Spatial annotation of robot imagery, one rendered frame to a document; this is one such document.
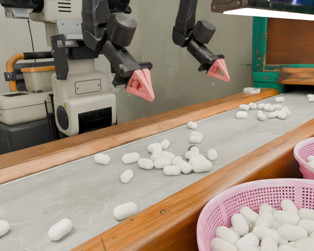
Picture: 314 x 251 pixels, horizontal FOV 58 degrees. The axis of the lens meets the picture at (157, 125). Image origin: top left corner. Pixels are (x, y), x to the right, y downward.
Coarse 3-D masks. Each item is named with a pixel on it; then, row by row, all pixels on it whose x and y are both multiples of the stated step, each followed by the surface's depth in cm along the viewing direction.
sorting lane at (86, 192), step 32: (288, 96) 124; (224, 128) 81; (256, 128) 79; (288, 128) 77; (224, 160) 58; (0, 192) 50; (32, 192) 50; (64, 192) 49; (96, 192) 48; (128, 192) 47; (160, 192) 47; (32, 224) 40; (96, 224) 39
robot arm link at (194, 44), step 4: (192, 40) 104; (196, 40) 104; (188, 44) 105; (192, 44) 104; (196, 44) 103; (200, 44) 103; (188, 48) 105; (192, 48) 104; (196, 48) 103; (192, 52) 104
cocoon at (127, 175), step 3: (126, 171) 51; (129, 171) 51; (132, 171) 52; (123, 174) 50; (126, 174) 50; (129, 174) 51; (132, 174) 52; (120, 177) 51; (123, 177) 50; (126, 177) 50; (129, 177) 50; (132, 177) 52; (123, 180) 50; (126, 180) 50; (129, 180) 51
